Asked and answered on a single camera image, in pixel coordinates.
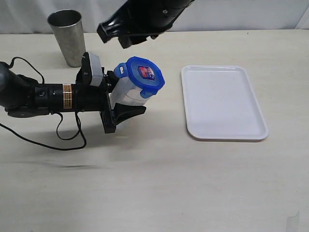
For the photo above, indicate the white rectangular plastic tray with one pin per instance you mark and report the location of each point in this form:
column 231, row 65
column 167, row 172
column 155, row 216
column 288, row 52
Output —
column 220, row 104

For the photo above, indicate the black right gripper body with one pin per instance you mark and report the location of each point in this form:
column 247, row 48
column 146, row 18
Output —
column 154, row 17

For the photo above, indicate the stainless steel tumbler cup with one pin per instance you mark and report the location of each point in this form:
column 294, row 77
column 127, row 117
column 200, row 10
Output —
column 67, row 28

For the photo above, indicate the clear plastic tall container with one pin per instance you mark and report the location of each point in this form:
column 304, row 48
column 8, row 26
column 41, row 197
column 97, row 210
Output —
column 127, row 93

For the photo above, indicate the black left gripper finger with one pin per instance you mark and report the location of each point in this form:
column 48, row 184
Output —
column 125, row 112
column 111, row 80

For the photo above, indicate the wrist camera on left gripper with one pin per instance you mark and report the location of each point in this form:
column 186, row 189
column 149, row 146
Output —
column 96, row 70

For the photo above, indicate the blue plastic container lid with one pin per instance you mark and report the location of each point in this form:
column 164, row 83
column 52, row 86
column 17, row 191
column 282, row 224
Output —
column 143, row 74

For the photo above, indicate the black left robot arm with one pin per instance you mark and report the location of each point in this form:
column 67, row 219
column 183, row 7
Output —
column 24, row 97

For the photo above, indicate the white backdrop curtain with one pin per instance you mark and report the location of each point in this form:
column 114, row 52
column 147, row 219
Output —
column 30, row 16

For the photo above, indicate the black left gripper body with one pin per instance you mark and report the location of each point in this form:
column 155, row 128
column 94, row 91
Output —
column 93, row 99

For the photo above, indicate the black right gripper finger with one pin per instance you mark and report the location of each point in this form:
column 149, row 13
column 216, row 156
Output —
column 128, row 41
column 115, row 26

